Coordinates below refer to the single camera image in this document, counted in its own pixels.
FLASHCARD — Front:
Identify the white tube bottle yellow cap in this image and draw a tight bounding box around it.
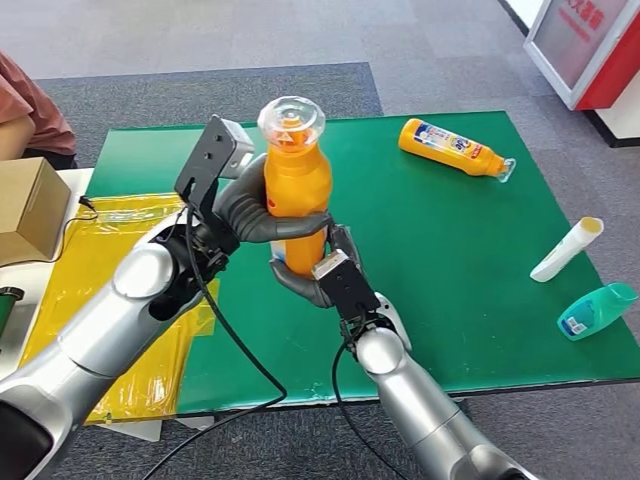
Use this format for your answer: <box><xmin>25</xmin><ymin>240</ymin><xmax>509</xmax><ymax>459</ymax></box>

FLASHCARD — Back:
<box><xmin>530</xmin><ymin>216</ymin><xmax>605</xmax><ymax>284</ymax></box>

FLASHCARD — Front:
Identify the red white display cabinet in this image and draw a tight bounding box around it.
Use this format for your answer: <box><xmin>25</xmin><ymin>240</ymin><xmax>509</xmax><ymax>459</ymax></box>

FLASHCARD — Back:
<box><xmin>522</xmin><ymin>0</ymin><xmax>640</xmax><ymax>148</ymax></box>

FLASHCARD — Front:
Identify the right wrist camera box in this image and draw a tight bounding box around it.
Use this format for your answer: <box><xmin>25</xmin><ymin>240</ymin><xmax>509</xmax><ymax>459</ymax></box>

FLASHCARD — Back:
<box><xmin>312</xmin><ymin>248</ymin><xmax>382</xmax><ymax>323</ymax></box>

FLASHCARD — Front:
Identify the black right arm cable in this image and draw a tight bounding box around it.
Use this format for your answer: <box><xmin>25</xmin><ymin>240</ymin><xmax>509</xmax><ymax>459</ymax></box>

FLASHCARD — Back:
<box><xmin>331</xmin><ymin>321</ymin><xmax>411</xmax><ymax>480</ymax></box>

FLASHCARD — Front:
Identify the green table mat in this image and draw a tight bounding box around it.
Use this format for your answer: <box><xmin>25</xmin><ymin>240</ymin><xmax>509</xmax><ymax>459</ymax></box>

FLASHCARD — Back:
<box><xmin>85</xmin><ymin>111</ymin><xmax>640</xmax><ymax>415</ymax></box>

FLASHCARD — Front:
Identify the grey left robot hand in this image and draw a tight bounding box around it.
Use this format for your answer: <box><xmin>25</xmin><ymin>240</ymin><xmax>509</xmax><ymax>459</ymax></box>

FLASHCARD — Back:
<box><xmin>214</xmin><ymin>153</ymin><xmax>334</xmax><ymax>245</ymax></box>

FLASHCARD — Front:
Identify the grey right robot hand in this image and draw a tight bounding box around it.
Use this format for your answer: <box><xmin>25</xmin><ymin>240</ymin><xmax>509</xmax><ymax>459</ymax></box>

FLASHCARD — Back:
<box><xmin>269</xmin><ymin>223</ymin><xmax>364</xmax><ymax>309</ymax></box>

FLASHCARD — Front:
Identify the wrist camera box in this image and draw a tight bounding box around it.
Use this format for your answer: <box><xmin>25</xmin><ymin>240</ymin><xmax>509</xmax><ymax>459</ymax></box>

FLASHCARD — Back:
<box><xmin>174</xmin><ymin>114</ymin><xmax>256</xmax><ymax>220</ymax></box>
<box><xmin>312</xmin><ymin>248</ymin><xmax>382</xmax><ymax>323</ymax></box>

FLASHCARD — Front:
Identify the orange Tide detergent bottle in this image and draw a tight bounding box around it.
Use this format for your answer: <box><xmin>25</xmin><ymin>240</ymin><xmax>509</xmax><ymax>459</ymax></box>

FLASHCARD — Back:
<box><xmin>398</xmin><ymin>117</ymin><xmax>516</xmax><ymax>184</ymax></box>
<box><xmin>257</xmin><ymin>95</ymin><xmax>334</xmax><ymax>278</ymax></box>

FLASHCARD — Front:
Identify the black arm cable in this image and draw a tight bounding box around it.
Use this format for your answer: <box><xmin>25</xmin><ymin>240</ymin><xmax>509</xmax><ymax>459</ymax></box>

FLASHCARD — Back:
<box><xmin>141</xmin><ymin>205</ymin><xmax>290</xmax><ymax>480</ymax></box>
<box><xmin>331</xmin><ymin>321</ymin><xmax>411</xmax><ymax>480</ymax></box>

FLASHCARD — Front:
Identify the brown cardboard box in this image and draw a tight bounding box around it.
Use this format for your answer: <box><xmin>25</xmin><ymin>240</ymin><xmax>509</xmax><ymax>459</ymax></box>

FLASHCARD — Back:
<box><xmin>0</xmin><ymin>157</ymin><xmax>72</xmax><ymax>266</ymax></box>

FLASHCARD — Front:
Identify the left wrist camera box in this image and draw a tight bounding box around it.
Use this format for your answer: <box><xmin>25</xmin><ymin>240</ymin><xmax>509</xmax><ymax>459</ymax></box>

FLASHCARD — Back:
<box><xmin>174</xmin><ymin>114</ymin><xmax>256</xmax><ymax>220</ymax></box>

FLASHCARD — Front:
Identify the dark green container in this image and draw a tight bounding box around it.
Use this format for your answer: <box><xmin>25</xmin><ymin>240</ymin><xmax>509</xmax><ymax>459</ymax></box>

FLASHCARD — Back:
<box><xmin>0</xmin><ymin>286</ymin><xmax>25</xmax><ymax>339</ymax></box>

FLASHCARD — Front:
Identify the person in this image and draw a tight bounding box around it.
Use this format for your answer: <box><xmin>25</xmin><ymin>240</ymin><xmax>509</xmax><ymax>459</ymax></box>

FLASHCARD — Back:
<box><xmin>0</xmin><ymin>51</ymin><xmax>78</xmax><ymax>170</ymax></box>

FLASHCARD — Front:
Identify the white paper sheet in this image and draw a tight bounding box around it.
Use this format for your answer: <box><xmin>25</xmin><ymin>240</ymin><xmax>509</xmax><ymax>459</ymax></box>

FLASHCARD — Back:
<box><xmin>97</xmin><ymin>415</ymin><xmax>215</xmax><ymax>444</ymax></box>

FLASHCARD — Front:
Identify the teal plastic bottle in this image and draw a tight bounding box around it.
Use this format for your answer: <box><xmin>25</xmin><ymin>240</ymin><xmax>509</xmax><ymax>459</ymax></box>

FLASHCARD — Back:
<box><xmin>556</xmin><ymin>282</ymin><xmax>639</xmax><ymax>342</ymax></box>

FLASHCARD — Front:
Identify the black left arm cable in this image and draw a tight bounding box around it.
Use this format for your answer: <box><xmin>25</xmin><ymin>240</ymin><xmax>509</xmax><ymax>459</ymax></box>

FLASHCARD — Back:
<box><xmin>141</xmin><ymin>205</ymin><xmax>290</xmax><ymax>480</ymax></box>

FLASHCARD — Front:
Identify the thin black table cable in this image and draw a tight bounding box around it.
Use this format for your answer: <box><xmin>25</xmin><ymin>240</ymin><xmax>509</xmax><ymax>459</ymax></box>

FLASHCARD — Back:
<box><xmin>0</xmin><ymin>195</ymin><xmax>100</xmax><ymax>268</ymax></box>

